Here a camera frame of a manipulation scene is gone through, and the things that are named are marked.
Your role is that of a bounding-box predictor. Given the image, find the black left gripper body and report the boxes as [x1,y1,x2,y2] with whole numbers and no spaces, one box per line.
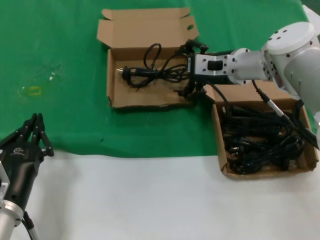
[0,141,44,209]

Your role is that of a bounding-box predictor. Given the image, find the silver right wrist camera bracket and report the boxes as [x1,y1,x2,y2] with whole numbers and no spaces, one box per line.
[193,53,234,77]

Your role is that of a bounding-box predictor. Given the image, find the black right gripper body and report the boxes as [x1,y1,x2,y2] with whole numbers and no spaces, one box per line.
[187,49,236,85]

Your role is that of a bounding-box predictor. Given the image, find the open brown cardboard box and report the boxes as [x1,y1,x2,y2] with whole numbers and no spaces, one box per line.
[198,81,320,181]
[96,7,200,109]

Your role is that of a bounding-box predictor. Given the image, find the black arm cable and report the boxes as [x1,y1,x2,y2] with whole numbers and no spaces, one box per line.
[209,79,320,151]
[21,211,40,240]

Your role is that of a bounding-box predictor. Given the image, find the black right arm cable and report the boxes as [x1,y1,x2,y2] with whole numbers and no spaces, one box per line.
[209,79,320,151]

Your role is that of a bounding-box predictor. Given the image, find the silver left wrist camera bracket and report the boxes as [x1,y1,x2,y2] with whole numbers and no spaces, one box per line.
[0,162,11,198]

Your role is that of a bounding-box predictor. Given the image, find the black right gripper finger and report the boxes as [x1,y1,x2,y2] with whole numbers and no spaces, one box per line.
[173,81,208,101]
[175,39,210,57]

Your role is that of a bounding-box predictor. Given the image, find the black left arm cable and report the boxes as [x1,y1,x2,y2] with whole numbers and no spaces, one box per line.
[21,211,40,240]

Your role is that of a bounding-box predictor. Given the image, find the green table cloth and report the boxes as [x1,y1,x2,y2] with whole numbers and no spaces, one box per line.
[0,0,320,161]

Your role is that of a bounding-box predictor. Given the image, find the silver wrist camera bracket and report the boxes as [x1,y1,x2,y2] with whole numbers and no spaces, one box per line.
[193,53,234,77]
[0,162,11,198]

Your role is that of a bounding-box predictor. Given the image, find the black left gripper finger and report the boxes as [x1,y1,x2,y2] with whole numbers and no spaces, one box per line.
[0,112,38,148]
[31,113,55,158]

